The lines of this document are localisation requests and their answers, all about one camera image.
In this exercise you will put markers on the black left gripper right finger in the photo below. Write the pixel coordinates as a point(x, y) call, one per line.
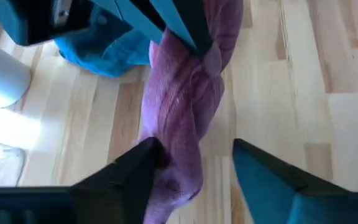
point(275, 193)

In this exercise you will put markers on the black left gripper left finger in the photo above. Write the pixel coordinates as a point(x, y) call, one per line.
point(117, 193)

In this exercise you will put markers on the magenta cloth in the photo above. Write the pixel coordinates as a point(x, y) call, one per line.
point(182, 102)

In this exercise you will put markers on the snake plant in white pot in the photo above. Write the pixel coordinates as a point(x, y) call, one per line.
point(2, 74)

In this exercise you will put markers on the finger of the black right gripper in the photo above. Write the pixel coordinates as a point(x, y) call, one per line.
point(185, 21)
point(135, 15)

